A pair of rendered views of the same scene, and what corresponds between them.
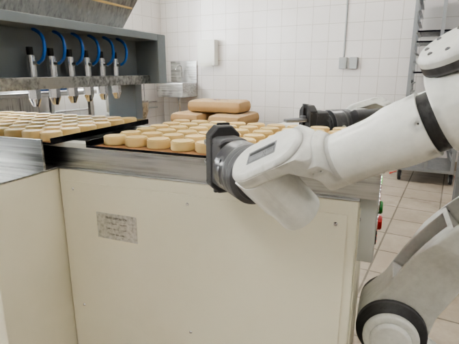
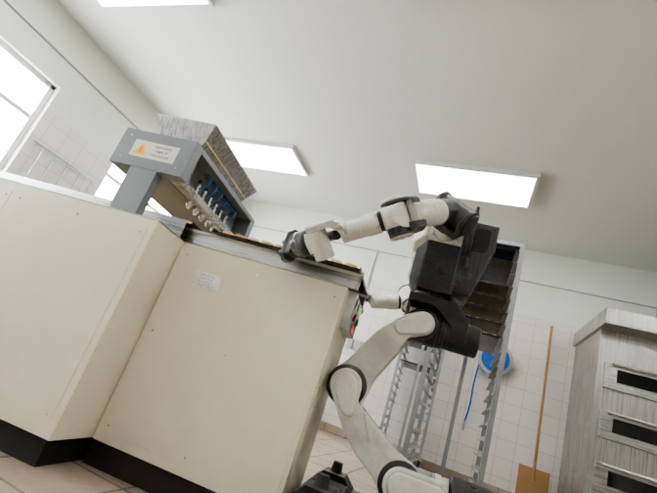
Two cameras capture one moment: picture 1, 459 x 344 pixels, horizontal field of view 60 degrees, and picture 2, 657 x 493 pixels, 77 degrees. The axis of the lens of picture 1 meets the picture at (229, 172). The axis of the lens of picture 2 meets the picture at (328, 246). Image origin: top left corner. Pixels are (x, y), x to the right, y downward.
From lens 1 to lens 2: 95 cm
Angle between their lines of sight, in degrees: 33
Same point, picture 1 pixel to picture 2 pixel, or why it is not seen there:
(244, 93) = not seen: hidden behind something
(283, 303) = (292, 338)
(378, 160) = (361, 227)
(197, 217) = (260, 282)
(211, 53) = not seen: hidden behind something
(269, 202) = (317, 241)
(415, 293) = (365, 362)
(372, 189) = (355, 283)
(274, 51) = not seen: hidden behind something
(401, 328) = (353, 375)
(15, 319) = (122, 302)
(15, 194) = (164, 235)
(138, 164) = (237, 249)
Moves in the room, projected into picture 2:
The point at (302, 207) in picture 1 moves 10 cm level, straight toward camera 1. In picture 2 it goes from (328, 249) to (329, 239)
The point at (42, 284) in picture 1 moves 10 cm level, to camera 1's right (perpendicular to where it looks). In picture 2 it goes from (142, 297) to (168, 306)
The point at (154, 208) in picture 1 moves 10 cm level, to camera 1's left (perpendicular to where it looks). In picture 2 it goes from (236, 273) to (210, 264)
